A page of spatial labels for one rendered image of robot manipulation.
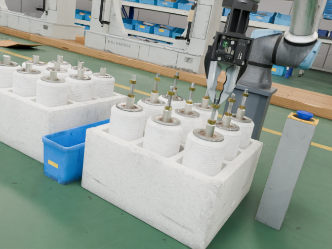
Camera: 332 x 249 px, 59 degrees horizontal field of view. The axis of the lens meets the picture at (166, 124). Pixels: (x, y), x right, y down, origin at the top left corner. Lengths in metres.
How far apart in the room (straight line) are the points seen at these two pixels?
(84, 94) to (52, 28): 3.00
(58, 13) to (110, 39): 0.92
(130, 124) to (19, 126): 0.42
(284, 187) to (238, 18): 0.46
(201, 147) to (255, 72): 0.66
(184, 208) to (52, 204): 0.34
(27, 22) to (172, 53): 2.11
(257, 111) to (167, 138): 0.62
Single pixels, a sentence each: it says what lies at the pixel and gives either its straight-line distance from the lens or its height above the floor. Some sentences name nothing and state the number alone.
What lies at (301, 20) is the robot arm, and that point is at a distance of 1.18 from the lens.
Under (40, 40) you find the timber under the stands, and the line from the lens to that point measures 4.09.
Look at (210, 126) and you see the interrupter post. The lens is 0.69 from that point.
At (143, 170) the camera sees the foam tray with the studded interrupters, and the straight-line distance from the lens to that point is 0.73.
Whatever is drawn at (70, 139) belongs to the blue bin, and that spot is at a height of 0.09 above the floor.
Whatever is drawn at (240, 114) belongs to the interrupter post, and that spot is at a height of 0.27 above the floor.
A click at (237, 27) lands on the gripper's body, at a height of 0.50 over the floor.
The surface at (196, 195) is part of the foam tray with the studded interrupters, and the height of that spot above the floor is 0.14.
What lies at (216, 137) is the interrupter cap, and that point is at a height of 0.25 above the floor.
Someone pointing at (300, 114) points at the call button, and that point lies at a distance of 0.82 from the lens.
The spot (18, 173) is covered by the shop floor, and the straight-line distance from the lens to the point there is 0.97.
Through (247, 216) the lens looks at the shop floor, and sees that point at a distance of 0.93.
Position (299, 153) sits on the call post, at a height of 0.23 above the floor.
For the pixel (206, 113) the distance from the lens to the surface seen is 0.92.
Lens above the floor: 0.48
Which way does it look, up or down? 18 degrees down
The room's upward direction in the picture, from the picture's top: 10 degrees clockwise
